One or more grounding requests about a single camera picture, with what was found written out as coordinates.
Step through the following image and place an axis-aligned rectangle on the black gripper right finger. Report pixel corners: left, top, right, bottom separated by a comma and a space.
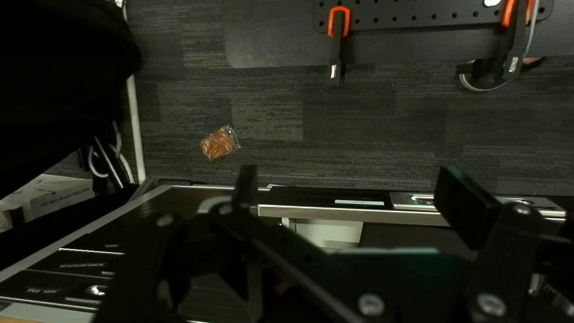
432, 166, 574, 323

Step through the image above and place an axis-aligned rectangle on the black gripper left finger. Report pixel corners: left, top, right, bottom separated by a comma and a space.
94, 164, 360, 323

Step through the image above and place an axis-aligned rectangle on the black drawer cabinet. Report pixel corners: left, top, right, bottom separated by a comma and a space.
0, 182, 175, 323

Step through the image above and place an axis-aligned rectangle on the open grey metal drawer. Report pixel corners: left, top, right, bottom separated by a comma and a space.
148, 178, 574, 254

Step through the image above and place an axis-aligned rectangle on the white flat box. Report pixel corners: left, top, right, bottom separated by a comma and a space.
0, 173, 98, 234

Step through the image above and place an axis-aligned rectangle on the dark blue bag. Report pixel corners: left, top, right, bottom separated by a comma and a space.
0, 0, 145, 200

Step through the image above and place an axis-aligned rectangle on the grey translucent floor mat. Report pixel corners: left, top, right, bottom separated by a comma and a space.
224, 0, 574, 72

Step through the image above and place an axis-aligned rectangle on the black perforated board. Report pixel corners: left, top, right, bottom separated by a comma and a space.
312, 0, 555, 33

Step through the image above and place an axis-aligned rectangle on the white cable bundle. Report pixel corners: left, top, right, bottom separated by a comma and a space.
85, 121, 136, 189

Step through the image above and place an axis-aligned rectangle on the orange handled black clamp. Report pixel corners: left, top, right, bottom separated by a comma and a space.
457, 0, 543, 96
324, 6, 355, 87

